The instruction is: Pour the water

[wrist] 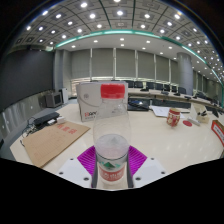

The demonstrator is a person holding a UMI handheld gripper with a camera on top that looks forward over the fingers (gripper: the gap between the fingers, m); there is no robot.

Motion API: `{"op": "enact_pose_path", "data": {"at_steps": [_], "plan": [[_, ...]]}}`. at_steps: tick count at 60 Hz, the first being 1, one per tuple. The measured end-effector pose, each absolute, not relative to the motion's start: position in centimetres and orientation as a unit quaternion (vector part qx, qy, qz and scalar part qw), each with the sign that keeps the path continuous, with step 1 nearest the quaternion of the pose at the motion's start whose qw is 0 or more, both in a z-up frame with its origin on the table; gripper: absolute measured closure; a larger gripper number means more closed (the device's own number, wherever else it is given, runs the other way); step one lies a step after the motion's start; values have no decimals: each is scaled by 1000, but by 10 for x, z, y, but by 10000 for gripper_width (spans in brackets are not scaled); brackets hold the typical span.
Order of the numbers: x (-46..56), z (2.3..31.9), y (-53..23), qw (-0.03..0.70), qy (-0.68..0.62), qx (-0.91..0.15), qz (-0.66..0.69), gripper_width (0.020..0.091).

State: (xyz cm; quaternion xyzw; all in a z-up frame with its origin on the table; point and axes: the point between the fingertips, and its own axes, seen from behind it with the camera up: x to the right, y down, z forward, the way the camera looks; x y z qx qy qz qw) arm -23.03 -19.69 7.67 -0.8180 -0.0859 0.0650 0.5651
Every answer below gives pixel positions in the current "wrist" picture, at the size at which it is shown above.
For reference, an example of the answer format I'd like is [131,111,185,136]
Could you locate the ceiling lights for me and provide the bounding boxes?
[19,0,224,84]

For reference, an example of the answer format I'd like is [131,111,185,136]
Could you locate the small open white box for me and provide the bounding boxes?
[193,103,211,124]

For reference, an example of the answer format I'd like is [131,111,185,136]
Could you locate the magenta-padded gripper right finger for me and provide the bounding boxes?
[125,145,167,189]

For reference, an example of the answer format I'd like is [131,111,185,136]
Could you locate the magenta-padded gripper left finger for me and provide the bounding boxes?
[56,145,100,190]

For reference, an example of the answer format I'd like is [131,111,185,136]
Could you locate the black office chairs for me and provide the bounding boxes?
[124,79,188,96]

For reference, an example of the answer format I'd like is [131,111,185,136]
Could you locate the brown paper envelope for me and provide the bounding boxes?
[21,120,92,169]

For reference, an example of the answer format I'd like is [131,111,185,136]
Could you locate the black flat device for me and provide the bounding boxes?
[32,111,61,127]

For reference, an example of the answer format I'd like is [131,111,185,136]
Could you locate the grey monitor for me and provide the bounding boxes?
[44,91,64,109]

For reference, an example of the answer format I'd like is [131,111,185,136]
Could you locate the long conference desk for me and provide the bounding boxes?
[128,87,224,114]

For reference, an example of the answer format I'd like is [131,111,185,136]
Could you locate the small white oblong box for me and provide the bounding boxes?
[186,116,201,127]

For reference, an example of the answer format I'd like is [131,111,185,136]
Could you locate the black desk phone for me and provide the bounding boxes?
[127,98,150,112]

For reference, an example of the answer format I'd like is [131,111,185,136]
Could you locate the white cardboard box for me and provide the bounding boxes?
[75,80,129,123]

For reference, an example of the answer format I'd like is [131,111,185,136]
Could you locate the brown red-edged cardboard box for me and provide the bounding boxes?
[210,119,224,148]

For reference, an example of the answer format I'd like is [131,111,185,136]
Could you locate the clear red-capped water bottle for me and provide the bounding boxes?
[92,83,132,191]

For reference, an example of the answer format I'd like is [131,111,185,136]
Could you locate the red and cream mug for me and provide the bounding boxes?
[166,107,182,128]

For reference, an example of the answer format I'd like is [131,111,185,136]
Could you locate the white paper sheet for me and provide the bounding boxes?
[148,105,191,119]

